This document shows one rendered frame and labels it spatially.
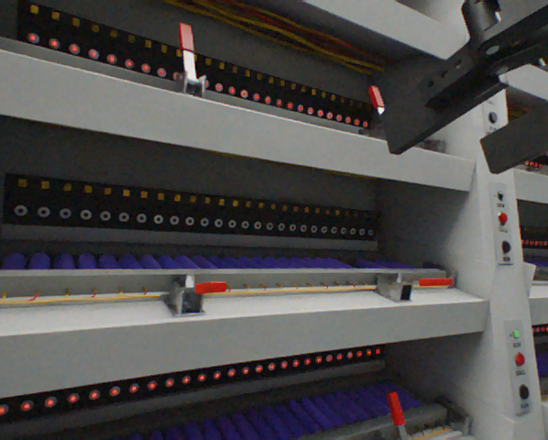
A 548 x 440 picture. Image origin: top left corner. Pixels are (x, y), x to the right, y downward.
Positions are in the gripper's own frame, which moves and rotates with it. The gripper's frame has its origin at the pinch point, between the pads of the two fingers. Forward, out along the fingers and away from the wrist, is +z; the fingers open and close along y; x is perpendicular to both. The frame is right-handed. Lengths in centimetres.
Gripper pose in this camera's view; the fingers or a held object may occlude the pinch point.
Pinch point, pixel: (471, 129)
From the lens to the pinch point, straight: 29.1
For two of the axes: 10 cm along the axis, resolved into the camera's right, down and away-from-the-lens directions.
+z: -4.9, 3.4, 8.0
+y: 8.6, 0.6, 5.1
